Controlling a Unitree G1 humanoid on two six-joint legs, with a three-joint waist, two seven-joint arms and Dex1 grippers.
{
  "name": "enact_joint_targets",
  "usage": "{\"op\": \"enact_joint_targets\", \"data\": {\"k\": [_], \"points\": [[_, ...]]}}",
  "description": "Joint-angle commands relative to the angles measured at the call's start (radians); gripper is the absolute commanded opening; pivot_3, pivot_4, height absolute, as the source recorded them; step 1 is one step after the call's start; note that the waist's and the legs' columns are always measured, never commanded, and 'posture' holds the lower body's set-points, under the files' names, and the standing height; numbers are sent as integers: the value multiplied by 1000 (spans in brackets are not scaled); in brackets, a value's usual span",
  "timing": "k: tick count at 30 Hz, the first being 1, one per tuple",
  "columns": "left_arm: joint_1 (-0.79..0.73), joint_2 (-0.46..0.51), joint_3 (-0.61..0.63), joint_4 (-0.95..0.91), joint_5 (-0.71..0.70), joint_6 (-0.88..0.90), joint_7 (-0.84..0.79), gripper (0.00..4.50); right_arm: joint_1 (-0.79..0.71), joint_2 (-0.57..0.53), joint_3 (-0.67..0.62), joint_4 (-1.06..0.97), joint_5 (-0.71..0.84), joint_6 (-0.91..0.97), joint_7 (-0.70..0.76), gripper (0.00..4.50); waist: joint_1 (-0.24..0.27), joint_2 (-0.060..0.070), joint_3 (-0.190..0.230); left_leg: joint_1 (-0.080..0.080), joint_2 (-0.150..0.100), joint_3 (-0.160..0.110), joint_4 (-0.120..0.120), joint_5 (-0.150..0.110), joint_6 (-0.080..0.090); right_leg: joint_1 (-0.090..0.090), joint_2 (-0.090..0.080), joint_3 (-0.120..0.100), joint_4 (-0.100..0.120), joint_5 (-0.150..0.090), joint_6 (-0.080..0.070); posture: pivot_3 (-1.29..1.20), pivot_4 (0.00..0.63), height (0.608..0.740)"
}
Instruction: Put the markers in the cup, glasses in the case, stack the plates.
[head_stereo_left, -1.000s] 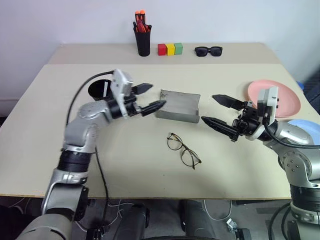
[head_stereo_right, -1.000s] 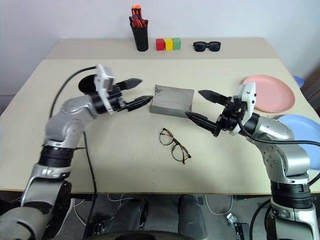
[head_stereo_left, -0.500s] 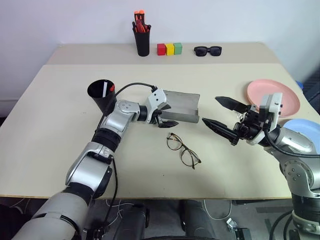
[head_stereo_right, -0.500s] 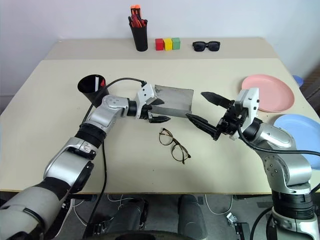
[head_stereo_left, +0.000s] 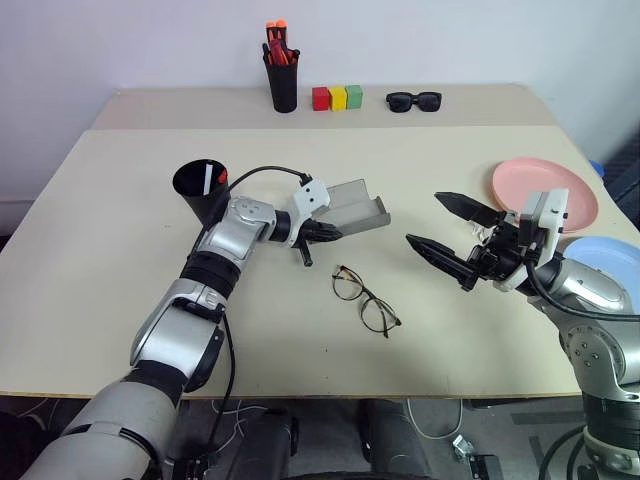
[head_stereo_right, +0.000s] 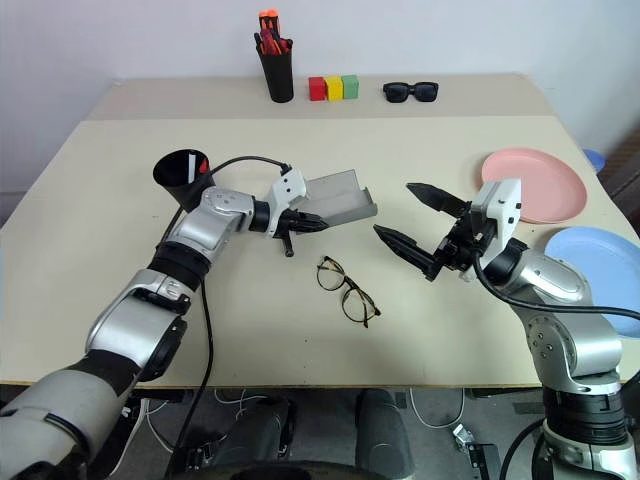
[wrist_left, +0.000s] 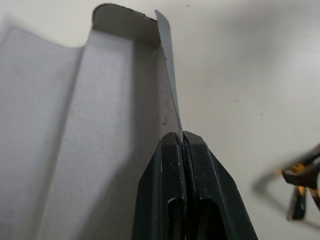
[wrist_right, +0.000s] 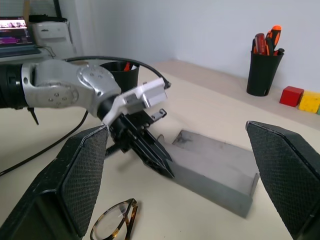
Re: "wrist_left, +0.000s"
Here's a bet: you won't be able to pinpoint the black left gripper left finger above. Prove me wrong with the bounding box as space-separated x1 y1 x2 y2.
131 132 189 240

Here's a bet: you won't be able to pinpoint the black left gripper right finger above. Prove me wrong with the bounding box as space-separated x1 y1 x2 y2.
182 130 259 240

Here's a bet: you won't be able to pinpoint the grey foldable glasses case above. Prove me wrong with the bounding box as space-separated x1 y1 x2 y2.
0 2 185 240

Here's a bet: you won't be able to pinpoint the black tortoiseshell glasses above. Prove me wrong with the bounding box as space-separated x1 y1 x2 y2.
257 142 320 221

